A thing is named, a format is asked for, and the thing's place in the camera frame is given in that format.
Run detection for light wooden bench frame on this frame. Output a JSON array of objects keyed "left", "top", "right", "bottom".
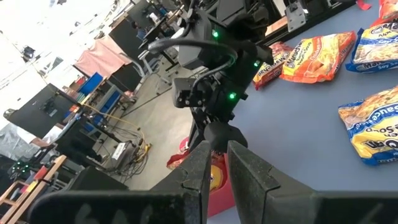
[{"left": 0, "top": 154, "right": 68, "bottom": 224}]

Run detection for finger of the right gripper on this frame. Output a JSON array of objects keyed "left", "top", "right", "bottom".
[
  {"left": 203, "top": 121, "right": 249, "bottom": 154},
  {"left": 187, "top": 116, "right": 206, "bottom": 152}
]

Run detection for red Maruchan noodle pack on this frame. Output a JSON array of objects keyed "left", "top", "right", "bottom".
[
  {"left": 211, "top": 154, "right": 226, "bottom": 191},
  {"left": 166, "top": 151, "right": 191, "bottom": 170},
  {"left": 252, "top": 41, "right": 294, "bottom": 91}
]

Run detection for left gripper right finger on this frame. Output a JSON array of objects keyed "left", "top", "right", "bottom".
[{"left": 227, "top": 140, "right": 398, "bottom": 224}]

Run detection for pink plastic bin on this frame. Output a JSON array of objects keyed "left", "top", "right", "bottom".
[{"left": 178, "top": 136, "right": 237, "bottom": 218}]

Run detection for white floor box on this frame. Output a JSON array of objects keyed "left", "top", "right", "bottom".
[{"left": 111, "top": 142, "right": 128, "bottom": 160}]

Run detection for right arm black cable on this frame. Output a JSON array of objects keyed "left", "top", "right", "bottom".
[{"left": 147, "top": 37, "right": 239, "bottom": 94}]

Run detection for draped pinkish cloth cover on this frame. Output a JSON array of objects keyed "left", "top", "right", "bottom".
[{"left": 73, "top": 35, "right": 133, "bottom": 78}]

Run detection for yellow floor cable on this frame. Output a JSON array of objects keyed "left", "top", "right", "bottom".
[{"left": 82, "top": 104, "right": 153, "bottom": 162}]

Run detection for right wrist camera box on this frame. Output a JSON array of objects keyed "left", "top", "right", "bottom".
[{"left": 172, "top": 77, "right": 205, "bottom": 109}]

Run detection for black equipment case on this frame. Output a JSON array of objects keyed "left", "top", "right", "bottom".
[{"left": 67, "top": 166, "right": 128, "bottom": 191}]

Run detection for tangled black floor cables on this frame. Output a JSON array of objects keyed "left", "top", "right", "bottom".
[{"left": 105, "top": 124, "right": 153, "bottom": 184}]

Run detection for blue Maruchan noodle pack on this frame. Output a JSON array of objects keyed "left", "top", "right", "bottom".
[
  {"left": 345, "top": 21, "right": 398, "bottom": 74},
  {"left": 338, "top": 86, "right": 398, "bottom": 166}
]

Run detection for blue storage crate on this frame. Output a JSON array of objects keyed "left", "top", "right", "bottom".
[
  {"left": 77, "top": 72, "right": 103, "bottom": 96},
  {"left": 99, "top": 90, "right": 122, "bottom": 114}
]

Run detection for orange Maruchan noodle pack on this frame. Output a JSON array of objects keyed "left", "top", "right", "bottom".
[
  {"left": 279, "top": 30, "right": 358, "bottom": 84},
  {"left": 371, "top": 0, "right": 398, "bottom": 28}
]

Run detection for black ceiling spotlight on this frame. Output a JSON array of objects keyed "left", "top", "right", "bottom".
[{"left": 21, "top": 45, "right": 35, "bottom": 60}]

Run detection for black aluminium table frame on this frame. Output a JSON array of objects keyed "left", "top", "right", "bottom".
[{"left": 254, "top": 0, "right": 358, "bottom": 47}]

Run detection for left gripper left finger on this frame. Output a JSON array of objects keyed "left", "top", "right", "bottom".
[{"left": 27, "top": 140, "right": 213, "bottom": 224}]

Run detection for small red object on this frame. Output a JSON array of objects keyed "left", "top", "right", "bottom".
[{"left": 355, "top": 0, "right": 373, "bottom": 11}]

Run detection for black flat panel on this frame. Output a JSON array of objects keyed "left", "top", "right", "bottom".
[{"left": 3, "top": 83, "right": 78, "bottom": 139}]

